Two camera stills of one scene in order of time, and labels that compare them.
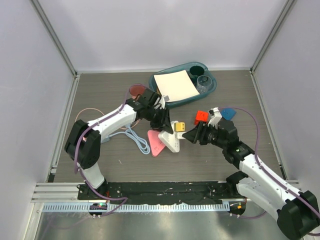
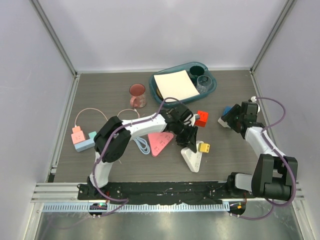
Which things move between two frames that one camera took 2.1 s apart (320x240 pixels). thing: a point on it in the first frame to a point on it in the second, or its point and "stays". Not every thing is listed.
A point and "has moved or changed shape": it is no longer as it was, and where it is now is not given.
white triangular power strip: (170, 139) to (193, 159)
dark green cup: (197, 70) stays
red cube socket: (201, 116) stays
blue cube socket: (227, 113) stays
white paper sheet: (177, 85) stays
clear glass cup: (203, 82) stays
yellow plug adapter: (179, 126) has moved or changed shape
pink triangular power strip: (157, 145) stays
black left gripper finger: (158, 121) to (183, 137)
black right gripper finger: (196, 134) to (231, 116)
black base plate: (160, 192) stays
